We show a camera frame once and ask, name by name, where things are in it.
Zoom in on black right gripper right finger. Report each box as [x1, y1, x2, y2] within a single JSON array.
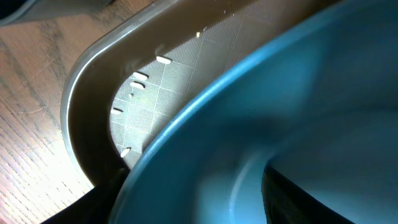
[[262, 166, 353, 224]]

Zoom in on brown serving tray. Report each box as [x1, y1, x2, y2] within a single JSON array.
[[61, 0, 331, 186]]

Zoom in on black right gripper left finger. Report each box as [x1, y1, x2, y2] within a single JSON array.
[[42, 169, 129, 224]]

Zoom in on dark blue plate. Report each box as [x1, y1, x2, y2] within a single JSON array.
[[109, 0, 397, 223]]

